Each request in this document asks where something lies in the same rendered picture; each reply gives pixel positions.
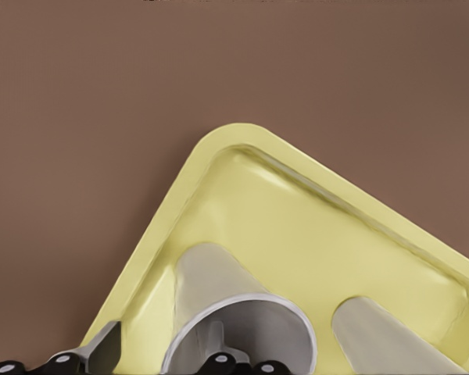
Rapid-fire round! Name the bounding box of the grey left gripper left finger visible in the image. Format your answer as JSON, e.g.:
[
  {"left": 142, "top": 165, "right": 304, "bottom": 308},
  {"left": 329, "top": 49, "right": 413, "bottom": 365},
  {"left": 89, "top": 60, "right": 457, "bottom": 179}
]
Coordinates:
[{"left": 27, "top": 320, "right": 123, "bottom": 375}]

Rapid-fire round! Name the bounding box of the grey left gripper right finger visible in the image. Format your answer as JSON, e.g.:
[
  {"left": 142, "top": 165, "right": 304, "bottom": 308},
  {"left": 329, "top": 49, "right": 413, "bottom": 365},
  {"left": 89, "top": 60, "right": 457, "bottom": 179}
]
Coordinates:
[{"left": 197, "top": 320, "right": 239, "bottom": 375}]

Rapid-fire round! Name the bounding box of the pale yellow rectangular tray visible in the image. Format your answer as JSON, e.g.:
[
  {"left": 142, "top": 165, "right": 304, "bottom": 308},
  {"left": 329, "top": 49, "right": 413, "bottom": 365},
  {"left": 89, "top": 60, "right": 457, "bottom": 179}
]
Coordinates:
[{"left": 79, "top": 123, "right": 469, "bottom": 375}]

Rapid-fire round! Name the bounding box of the white tapered cup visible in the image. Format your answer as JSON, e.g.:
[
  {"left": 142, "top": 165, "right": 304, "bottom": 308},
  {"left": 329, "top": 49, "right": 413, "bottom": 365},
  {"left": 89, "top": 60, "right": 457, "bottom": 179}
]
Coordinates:
[
  {"left": 331, "top": 295, "right": 468, "bottom": 375},
  {"left": 160, "top": 242, "right": 318, "bottom": 375}
]

